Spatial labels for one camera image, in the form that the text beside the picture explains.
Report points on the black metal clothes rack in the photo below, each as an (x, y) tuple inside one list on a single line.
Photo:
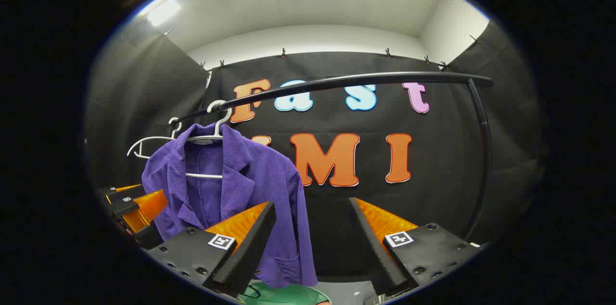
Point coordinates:
[(385, 76)]

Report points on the black backdrop cloth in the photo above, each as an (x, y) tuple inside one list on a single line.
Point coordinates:
[(433, 199)]

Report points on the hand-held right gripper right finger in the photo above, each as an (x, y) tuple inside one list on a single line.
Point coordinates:
[(378, 257)]

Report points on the white plastic clothes hanger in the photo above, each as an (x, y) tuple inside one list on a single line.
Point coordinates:
[(204, 176), (154, 138)]

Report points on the rectangular ceiling light panel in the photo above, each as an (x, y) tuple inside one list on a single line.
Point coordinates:
[(162, 10)]

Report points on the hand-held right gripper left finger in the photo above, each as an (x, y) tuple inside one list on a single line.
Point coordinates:
[(248, 252)]

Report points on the green laundry hamper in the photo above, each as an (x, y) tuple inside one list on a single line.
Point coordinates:
[(288, 295)]

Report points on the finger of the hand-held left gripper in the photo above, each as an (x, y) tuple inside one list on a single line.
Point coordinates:
[(144, 209), (120, 191)]

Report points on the row of black backdrop clips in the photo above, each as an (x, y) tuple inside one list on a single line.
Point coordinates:
[(283, 52)]

